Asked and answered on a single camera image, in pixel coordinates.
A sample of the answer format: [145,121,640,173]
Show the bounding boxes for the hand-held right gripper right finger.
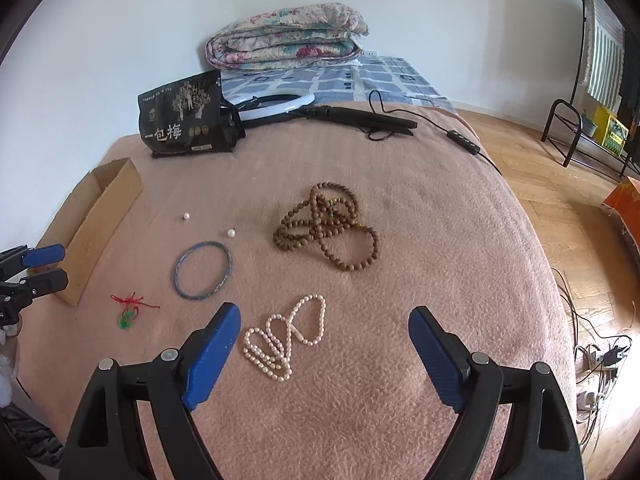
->
[407,306,586,480]

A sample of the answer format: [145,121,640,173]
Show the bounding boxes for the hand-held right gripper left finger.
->
[59,302,242,480]

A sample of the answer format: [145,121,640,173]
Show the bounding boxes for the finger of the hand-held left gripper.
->
[0,268,69,327]
[0,243,67,281]

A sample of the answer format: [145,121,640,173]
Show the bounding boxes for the white pearl necklace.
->
[243,294,327,382]

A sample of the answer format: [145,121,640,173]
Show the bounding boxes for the cardboard box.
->
[50,157,144,307]

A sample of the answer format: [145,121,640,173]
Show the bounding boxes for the blue bangle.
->
[173,241,234,301]

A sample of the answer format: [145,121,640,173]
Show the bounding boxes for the red string green pendant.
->
[110,292,162,331]

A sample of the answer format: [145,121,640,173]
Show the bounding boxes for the brown wooden bead necklace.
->
[272,182,380,272]

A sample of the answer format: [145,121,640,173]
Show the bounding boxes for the white cloth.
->
[0,350,18,408]

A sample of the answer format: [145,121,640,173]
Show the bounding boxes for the grey striped cloth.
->
[0,402,63,468]

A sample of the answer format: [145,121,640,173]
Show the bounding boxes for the white power strip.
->
[575,342,631,371]

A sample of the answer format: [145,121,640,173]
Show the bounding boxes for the black snack bag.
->
[137,70,246,159]

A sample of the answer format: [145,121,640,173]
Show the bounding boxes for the orange box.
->
[601,176,640,248]

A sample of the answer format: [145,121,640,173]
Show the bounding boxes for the black folded tripod stand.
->
[300,104,418,136]

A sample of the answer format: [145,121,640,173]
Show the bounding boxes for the black metal rack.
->
[541,99,640,181]

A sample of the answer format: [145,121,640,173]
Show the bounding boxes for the green and yellow box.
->
[594,106,630,156]

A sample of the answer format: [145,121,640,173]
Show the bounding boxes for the blue patterned bed sheet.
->
[220,54,458,113]

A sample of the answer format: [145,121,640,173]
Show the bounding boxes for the folded floral quilt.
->
[205,3,371,72]

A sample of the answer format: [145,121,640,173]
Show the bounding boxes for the dark hanging cloth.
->
[619,25,640,126]

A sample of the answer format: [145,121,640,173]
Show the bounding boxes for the black coat stand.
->
[572,0,601,92]

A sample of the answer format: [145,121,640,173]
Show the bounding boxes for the striped hanging cloth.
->
[585,0,628,106]

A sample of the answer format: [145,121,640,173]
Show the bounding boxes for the power strip with cables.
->
[552,265,636,451]

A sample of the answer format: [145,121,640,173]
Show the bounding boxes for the black cable with inline controller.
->
[367,90,503,176]

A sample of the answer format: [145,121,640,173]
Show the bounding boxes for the white ring light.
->
[235,92,317,122]

